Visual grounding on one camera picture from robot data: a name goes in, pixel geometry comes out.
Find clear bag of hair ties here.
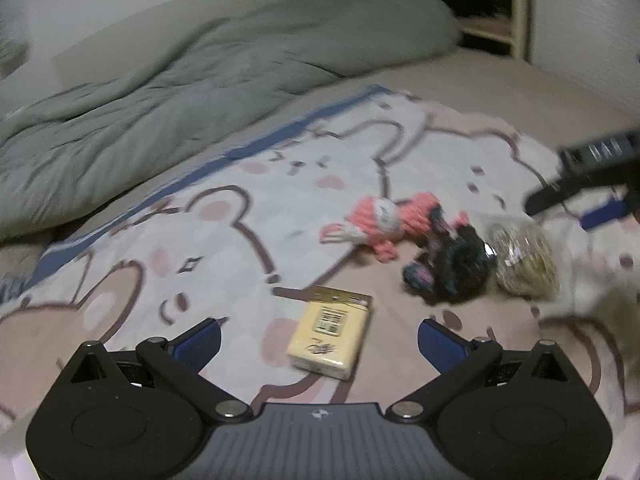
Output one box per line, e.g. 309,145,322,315
472,212,561,299

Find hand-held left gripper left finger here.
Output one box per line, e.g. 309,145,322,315
55,317,254,424

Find wooden shelf unit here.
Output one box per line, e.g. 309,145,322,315
360,0,534,61

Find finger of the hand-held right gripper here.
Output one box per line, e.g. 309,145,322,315
580,198,640,232
523,131,640,217

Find dark crochet scrunchie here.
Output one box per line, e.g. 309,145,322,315
402,209,496,306

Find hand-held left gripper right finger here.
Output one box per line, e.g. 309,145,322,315
386,318,584,424

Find bear printed blanket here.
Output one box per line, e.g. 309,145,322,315
0,85,640,480

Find grey duvet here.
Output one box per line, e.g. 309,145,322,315
0,0,464,244

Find pink crochet doll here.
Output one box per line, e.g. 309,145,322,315
320,195,444,264

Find small yellow box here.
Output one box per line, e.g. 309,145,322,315
286,285,374,381

